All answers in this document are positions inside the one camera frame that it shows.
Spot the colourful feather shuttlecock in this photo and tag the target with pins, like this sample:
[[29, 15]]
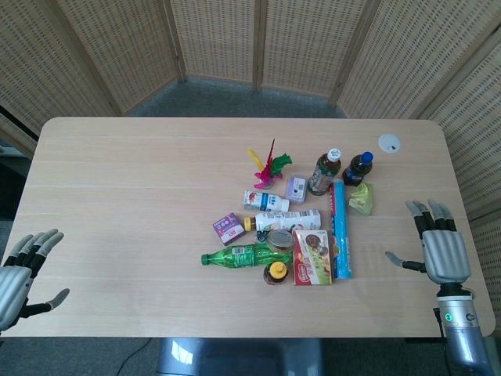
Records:
[[270, 168]]

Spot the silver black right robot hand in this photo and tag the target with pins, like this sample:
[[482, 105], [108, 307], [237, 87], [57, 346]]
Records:
[[446, 254]]

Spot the white bottle yellow cap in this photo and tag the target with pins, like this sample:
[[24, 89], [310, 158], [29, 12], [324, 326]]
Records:
[[289, 221]]

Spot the blue plastic wrap roll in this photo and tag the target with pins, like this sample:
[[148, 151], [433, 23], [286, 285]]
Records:
[[341, 231]]

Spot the small lavender box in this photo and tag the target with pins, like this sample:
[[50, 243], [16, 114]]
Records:
[[296, 189]]

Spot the red green snack box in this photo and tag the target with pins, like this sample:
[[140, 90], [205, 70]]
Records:
[[313, 258]]

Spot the green plastic soda bottle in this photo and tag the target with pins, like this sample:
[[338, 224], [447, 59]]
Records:
[[242, 256]]

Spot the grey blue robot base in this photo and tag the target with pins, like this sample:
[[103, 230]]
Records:
[[238, 356]]

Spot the woven bamboo folding screen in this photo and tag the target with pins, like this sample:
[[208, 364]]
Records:
[[219, 43]]

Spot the small black clip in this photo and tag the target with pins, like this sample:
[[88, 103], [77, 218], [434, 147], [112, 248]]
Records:
[[261, 236]]

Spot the blue cap cola bottle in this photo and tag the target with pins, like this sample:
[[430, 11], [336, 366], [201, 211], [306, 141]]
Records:
[[358, 170]]

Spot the green label tea bottle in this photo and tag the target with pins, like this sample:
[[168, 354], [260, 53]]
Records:
[[324, 174]]

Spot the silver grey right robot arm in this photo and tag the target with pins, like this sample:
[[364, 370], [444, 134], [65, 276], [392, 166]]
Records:
[[466, 329]]

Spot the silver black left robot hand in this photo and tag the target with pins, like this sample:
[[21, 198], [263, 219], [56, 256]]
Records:
[[15, 274]]

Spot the purple carton box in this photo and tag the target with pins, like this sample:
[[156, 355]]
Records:
[[229, 229]]

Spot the green snack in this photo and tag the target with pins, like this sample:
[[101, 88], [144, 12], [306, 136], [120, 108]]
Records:
[[362, 199]]

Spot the honey bear bottle yellow cap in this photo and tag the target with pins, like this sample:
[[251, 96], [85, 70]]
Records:
[[276, 273]]

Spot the white blue milk bottle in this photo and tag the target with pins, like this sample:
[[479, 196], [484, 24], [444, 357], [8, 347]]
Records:
[[262, 200]]

